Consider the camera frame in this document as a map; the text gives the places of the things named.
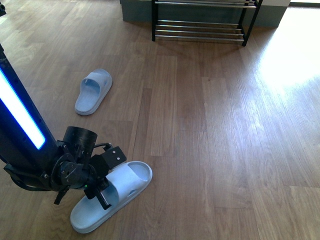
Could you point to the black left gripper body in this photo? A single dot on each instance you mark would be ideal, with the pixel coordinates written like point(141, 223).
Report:
point(80, 171)

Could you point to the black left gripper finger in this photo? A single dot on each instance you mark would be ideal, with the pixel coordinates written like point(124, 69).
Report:
point(101, 196)

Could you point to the light blue slipper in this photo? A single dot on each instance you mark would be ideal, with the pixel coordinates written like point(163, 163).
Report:
point(127, 181)
point(93, 89)

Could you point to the black robot arm blue light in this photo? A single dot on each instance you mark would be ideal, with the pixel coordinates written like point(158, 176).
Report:
point(33, 158)

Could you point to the black metal shoe rack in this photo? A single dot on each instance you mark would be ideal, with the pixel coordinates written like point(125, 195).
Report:
point(224, 21)

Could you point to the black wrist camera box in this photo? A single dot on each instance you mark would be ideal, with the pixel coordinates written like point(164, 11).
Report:
point(112, 157)

